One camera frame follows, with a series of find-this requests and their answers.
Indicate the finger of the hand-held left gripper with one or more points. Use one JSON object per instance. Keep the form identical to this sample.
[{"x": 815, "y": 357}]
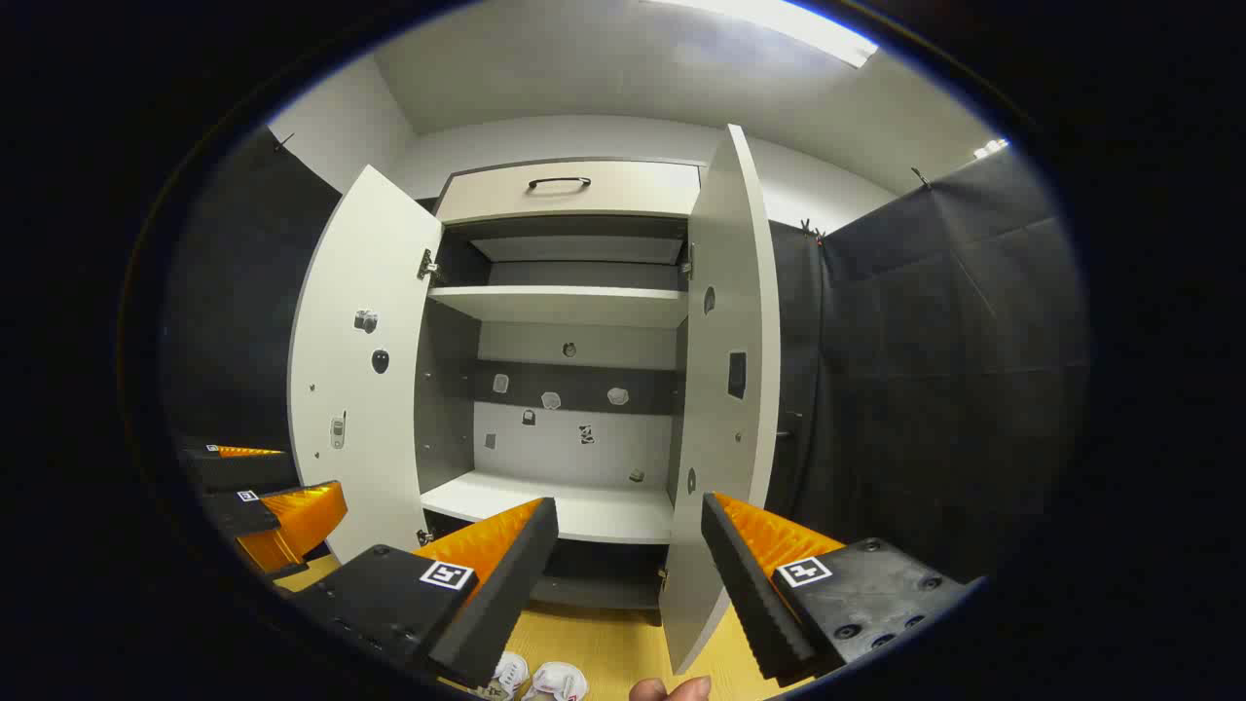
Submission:
[
  {"x": 292, "y": 521},
  {"x": 243, "y": 469}
]

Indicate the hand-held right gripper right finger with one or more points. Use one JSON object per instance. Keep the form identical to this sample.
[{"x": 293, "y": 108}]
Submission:
[{"x": 750, "y": 594}]

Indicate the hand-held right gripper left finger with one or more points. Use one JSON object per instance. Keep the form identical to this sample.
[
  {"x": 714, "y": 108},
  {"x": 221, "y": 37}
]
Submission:
[{"x": 516, "y": 584}]

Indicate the white canvas shoe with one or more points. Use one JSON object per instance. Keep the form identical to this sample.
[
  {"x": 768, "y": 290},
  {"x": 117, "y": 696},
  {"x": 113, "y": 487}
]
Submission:
[
  {"x": 560, "y": 683},
  {"x": 508, "y": 674}
]

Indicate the white cabinet door with camera sticker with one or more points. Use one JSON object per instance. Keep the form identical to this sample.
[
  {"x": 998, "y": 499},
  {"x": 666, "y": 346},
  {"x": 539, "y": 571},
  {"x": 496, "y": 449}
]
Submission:
[{"x": 389, "y": 243}]

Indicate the grey and white shoe cabinet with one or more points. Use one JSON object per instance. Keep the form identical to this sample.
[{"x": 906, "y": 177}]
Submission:
[{"x": 565, "y": 307}]

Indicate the white cabinet door with headphone sticker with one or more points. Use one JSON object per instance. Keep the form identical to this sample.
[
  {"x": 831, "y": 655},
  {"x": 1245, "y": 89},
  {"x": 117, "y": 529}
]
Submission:
[{"x": 742, "y": 243}]

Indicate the black backdrop cloth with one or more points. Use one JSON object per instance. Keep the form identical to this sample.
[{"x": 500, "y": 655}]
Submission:
[
  {"x": 243, "y": 292},
  {"x": 925, "y": 341}
]

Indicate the small ceiling light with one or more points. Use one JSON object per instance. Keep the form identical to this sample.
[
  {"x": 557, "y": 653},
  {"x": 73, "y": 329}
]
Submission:
[{"x": 991, "y": 149}]

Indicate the ceiling light panel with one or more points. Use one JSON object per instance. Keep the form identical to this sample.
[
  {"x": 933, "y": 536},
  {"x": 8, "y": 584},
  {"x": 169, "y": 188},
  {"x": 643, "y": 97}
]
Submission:
[{"x": 779, "y": 21}]

